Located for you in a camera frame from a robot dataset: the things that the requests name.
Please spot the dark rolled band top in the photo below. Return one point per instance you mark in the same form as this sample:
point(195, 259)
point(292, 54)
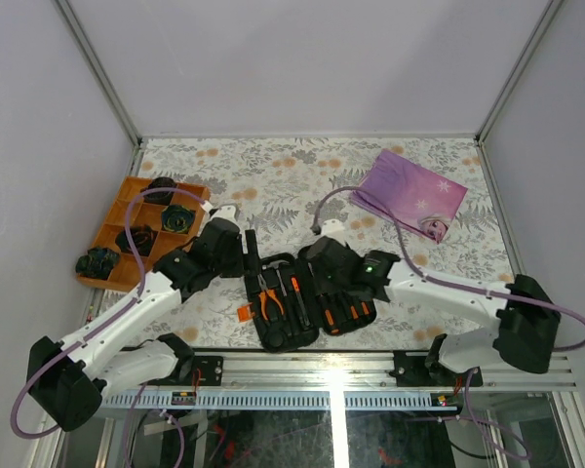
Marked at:
point(153, 193)

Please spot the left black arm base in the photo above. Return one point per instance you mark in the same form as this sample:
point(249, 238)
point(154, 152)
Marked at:
point(203, 371)

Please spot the orange handled pliers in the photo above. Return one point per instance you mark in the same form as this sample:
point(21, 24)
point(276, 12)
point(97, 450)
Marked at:
point(269, 301)

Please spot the orange metal file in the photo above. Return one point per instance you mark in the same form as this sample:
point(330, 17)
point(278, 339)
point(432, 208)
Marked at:
point(303, 311)

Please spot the black handled screwdriver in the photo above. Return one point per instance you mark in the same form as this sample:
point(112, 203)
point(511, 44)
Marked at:
point(333, 329)

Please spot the aluminium front rail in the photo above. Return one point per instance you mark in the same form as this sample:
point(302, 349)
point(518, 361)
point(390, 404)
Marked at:
point(354, 381)

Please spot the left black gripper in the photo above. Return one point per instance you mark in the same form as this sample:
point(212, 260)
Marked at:
point(250, 264)

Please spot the orange compartment tray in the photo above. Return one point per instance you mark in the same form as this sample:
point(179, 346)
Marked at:
point(148, 218)

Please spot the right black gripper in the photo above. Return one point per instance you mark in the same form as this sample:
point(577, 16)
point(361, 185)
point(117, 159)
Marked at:
point(322, 284)

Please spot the dark rolled band lower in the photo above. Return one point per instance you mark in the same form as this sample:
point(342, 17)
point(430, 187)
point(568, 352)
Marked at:
point(143, 239)

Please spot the dark rolled band outside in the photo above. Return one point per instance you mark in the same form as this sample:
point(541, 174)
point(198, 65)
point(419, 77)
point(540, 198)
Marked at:
point(97, 263)

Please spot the dark rolled band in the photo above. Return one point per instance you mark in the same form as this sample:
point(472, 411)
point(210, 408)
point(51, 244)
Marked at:
point(153, 193)
point(143, 239)
point(177, 219)

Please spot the black plastic tool case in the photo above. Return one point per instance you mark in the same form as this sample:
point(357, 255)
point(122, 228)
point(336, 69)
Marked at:
point(288, 333)

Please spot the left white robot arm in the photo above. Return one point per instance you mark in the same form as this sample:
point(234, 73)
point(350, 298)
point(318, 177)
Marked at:
point(70, 378)

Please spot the small claw hammer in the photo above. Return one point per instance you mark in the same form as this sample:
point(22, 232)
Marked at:
point(276, 267)

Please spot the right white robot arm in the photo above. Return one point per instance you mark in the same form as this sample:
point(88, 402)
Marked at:
point(517, 324)

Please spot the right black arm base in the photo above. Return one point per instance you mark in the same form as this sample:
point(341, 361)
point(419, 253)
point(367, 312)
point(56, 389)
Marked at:
point(423, 369)

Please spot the purple printed pouch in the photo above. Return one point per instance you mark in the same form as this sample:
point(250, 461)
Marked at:
point(424, 202)

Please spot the dark rolled band middle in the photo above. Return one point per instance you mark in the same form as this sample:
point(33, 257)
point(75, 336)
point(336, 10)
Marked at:
point(177, 219)

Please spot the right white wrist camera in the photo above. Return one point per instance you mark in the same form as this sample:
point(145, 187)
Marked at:
point(331, 228)

